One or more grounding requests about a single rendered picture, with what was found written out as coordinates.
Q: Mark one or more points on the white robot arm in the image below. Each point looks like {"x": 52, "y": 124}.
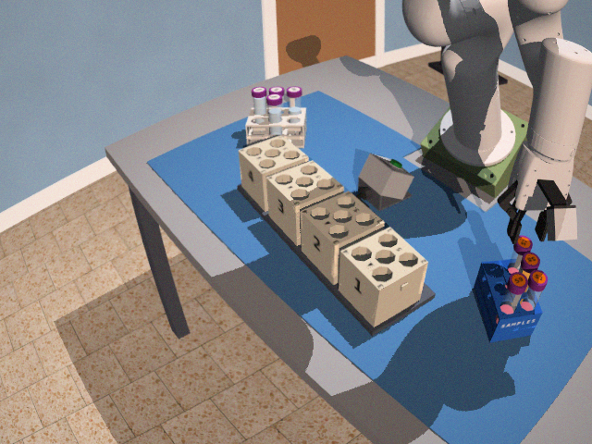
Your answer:
{"x": 561, "y": 80}

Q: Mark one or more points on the blue bench mat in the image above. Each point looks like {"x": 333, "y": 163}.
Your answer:
{"x": 437, "y": 361}

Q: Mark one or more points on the white tube rack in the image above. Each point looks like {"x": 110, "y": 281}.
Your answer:
{"x": 296, "y": 138}

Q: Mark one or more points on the orange tube with purple cap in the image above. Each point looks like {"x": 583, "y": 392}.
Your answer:
{"x": 530, "y": 262}

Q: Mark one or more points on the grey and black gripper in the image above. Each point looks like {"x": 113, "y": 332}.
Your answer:
{"x": 529, "y": 166}

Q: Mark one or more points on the blue tube rack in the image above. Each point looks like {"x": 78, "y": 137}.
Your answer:
{"x": 510, "y": 326}

